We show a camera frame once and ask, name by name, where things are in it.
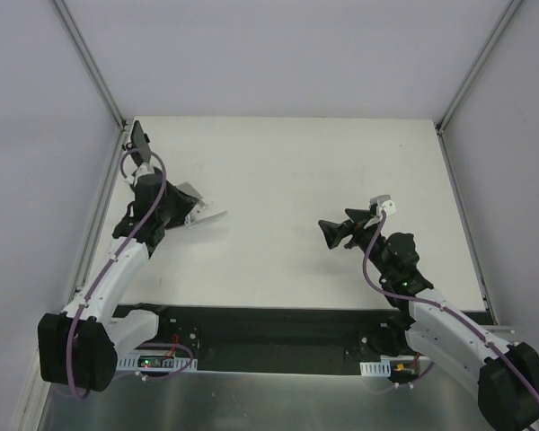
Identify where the silver folding phone stand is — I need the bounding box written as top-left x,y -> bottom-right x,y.
178,181 -> 211,225

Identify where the black round-base phone stand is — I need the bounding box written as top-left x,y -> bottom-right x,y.
125,132 -> 151,170

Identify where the black smartphone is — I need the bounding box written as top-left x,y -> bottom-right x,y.
128,120 -> 151,167

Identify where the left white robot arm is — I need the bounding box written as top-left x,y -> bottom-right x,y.
38,172 -> 203,398

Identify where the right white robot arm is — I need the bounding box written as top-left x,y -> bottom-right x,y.
318,205 -> 539,430

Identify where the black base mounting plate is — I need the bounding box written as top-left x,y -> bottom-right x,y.
113,303 -> 419,375

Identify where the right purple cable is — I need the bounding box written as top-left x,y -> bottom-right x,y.
361,210 -> 539,431

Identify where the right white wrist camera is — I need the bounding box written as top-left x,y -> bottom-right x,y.
369,194 -> 396,217

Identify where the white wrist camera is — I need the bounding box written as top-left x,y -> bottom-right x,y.
127,163 -> 155,187
369,194 -> 396,217

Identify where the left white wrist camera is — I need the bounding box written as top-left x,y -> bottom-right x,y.
127,163 -> 155,187

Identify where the right white cable duct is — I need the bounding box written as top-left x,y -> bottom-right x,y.
359,360 -> 392,378

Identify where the white cable duct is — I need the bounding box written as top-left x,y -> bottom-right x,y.
359,360 -> 392,378
116,354 -> 198,373

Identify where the left white cable duct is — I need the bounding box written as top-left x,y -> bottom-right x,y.
116,354 -> 198,373

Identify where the left aluminium frame post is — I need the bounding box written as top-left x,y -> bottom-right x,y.
49,0 -> 128,130

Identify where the aluminium frame post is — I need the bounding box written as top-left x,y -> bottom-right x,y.
436,0 -> 526,136
49,0 -> 128,130

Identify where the right aluminium frame post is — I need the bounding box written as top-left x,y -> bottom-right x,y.
436,0 -> 526,136

